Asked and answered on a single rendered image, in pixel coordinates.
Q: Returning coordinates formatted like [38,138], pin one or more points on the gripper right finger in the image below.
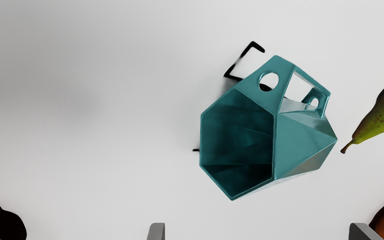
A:
[362,233]

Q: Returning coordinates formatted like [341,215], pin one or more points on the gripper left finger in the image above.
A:
[156,232]

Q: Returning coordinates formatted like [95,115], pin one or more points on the teal faceted mug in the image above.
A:
[295,143]

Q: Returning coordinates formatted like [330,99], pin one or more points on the green speckled pear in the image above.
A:
[383,118]

